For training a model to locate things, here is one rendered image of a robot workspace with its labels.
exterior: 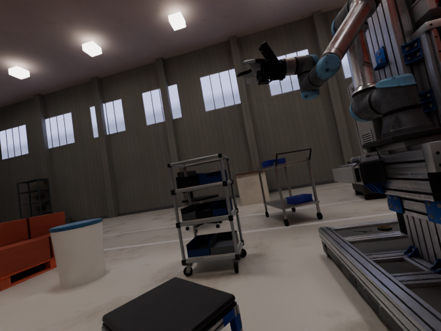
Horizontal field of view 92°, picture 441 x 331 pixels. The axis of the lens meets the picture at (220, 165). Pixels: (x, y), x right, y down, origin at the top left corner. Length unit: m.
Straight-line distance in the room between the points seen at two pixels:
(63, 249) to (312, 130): 8.19
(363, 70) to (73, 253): 2.66
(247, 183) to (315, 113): 4.44
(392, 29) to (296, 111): 7.81
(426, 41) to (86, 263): 2.89
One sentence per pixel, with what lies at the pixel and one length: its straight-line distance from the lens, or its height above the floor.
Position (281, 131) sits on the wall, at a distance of 8.82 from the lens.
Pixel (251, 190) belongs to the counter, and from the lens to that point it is 5.97.
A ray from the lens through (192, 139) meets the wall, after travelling 9.21.
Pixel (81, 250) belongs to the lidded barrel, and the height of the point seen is 0.33.
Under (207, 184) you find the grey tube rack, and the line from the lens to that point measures 1.86.
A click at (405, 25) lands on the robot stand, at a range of 1.40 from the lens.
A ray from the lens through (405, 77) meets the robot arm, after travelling 1.07.
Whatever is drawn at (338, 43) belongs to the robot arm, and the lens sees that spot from 1.02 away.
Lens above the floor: 0.77
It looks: 4 degrees up
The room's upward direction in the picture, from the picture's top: 10 degrees counter-clockwise
